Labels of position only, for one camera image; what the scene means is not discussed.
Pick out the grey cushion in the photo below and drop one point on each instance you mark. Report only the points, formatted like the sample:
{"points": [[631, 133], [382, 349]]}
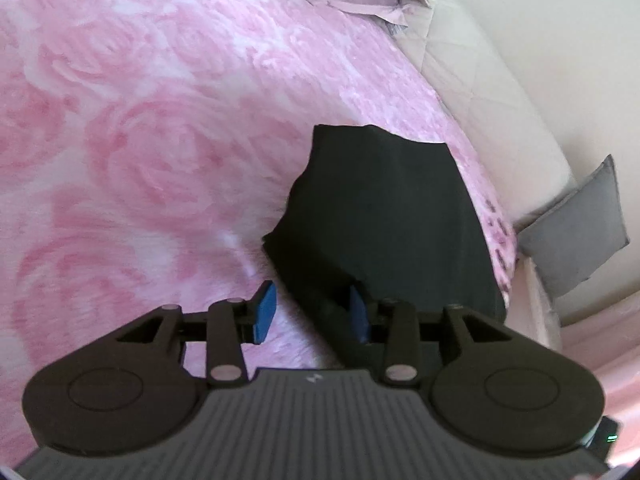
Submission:
{"points": [[575, 232]]}

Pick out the black pants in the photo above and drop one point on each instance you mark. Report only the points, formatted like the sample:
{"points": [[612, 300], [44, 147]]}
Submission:
{"points": [[390, 220]]}

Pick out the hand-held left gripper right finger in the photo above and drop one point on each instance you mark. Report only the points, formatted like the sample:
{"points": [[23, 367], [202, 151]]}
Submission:
{"points": [[358, 317]]}

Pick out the pink floral blanket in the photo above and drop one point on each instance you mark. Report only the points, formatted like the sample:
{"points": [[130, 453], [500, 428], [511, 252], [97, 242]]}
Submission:
{"points": [[150, 135]]}

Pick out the white quilted mattress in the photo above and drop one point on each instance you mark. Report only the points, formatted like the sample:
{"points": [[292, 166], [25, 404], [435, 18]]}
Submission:
{"points": [[475, 75]]}

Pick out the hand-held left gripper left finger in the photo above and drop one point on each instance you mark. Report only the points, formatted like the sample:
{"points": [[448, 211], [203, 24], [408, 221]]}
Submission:
{"points": [[265, 310]]}

